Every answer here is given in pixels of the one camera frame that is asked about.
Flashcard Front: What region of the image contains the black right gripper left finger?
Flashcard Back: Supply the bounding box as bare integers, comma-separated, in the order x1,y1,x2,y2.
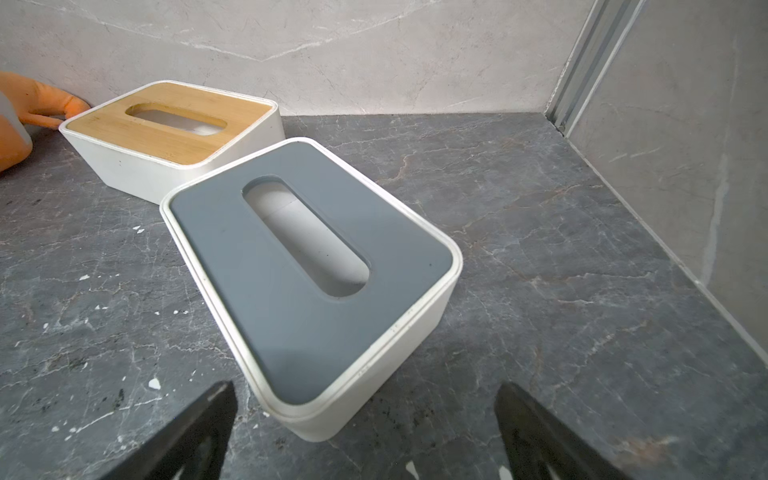
104,381,238,479

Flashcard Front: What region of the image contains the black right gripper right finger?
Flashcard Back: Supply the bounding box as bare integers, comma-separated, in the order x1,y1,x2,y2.
494,382,628,479

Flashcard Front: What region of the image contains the white tissue box grey lid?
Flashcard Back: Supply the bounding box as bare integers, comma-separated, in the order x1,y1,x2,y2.
160,137,463,442

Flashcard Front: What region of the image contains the white tissue box bamboo lid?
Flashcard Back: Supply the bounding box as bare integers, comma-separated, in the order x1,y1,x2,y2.
59,80,285,204

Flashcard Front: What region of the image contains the orange plush fish toy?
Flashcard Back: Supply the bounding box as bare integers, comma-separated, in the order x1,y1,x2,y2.
1,71,90,171

